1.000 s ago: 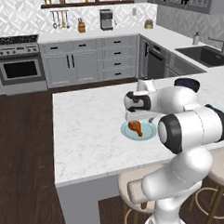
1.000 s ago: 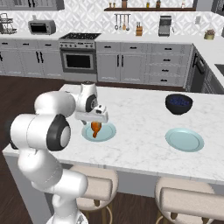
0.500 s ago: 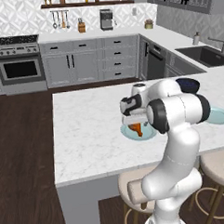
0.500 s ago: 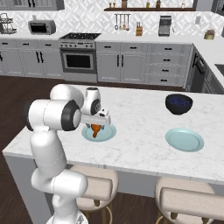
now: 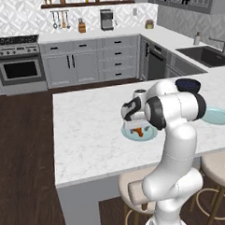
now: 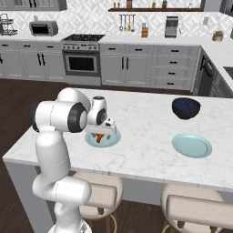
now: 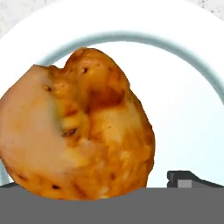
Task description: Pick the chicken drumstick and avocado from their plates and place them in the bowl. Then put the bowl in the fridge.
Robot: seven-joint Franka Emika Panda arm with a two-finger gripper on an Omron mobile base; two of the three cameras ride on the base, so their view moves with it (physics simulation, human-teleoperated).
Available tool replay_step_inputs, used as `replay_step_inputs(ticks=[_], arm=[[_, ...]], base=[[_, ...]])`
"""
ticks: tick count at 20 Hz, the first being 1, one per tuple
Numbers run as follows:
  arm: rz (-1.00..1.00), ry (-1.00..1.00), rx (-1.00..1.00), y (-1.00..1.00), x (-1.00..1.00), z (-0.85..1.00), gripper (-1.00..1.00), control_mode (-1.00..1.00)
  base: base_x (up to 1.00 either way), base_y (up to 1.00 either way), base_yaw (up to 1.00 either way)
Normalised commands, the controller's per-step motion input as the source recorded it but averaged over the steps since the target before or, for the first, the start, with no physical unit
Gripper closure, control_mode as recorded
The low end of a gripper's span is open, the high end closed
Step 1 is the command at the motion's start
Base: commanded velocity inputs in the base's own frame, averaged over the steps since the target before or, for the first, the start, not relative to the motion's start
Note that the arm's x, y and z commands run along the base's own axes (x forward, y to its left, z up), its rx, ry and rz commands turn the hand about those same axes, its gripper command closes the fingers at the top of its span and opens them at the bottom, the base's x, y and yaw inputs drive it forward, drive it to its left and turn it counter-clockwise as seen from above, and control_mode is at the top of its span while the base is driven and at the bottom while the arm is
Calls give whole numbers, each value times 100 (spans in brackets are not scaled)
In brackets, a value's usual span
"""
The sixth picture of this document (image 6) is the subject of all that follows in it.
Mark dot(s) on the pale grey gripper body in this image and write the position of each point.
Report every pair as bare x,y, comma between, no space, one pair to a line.
103,130

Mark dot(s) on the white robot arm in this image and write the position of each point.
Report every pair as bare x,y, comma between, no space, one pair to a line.
50,151

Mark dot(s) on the brown chicken drumstick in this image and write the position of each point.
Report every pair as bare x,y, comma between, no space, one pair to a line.
99,138

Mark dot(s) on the black bowl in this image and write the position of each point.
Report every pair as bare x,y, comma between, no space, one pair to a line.
185,108

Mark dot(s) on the light blue plate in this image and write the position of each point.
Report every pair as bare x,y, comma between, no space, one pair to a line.
113,140
191,145

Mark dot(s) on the beige padded bar stool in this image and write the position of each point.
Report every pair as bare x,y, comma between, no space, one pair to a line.
104,194
197,209

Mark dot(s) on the grey kitchen island base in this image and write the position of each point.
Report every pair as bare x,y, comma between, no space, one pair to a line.
142,189

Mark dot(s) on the steel oven with hob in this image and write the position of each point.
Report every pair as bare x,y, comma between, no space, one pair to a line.
81,62

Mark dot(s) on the grey base cupboards with drawers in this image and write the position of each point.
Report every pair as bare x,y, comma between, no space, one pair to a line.
151,65

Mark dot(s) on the grey base cupboards run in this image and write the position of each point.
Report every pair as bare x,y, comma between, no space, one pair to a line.
30,62

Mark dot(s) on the wooden knife block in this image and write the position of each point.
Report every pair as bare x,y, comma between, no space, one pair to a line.
144,31

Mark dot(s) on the black dishwasher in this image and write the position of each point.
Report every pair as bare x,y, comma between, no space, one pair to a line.
205,75

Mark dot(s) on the silver toaster oven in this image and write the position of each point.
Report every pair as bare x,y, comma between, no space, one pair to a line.
43,28

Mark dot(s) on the silver coffee machine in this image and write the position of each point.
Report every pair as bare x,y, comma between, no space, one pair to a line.
171,27

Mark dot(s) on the small amber bottle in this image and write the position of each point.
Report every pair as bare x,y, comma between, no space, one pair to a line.
118,5
114,5

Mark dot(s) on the grey corner base cupboards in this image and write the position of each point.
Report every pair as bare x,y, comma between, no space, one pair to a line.
223,88

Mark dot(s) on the brown jar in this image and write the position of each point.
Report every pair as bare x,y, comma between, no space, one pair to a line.
129,4

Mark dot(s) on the yellow bottle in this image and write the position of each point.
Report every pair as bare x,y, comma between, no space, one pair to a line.
153,5

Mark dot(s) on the dark sink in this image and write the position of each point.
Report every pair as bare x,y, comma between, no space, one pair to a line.
229,72

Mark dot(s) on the brown bottle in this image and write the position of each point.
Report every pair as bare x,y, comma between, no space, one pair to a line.
164,4

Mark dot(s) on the potted plant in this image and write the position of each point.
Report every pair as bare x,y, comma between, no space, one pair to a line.
217,35

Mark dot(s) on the white bottle red cap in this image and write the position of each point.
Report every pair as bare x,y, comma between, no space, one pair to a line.
190,5

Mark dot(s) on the rail with hanging tools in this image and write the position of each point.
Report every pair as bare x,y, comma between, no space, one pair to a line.
127,22

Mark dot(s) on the dark wooden wall shelf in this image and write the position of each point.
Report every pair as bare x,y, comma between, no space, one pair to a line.
154,10

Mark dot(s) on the grey wall cupboards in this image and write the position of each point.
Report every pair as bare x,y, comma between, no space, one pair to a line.
33,4

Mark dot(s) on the white wall socket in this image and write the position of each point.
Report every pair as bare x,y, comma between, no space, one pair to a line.
206,20

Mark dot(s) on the grey corner wall cupboard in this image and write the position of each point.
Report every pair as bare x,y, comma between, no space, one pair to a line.
227,6

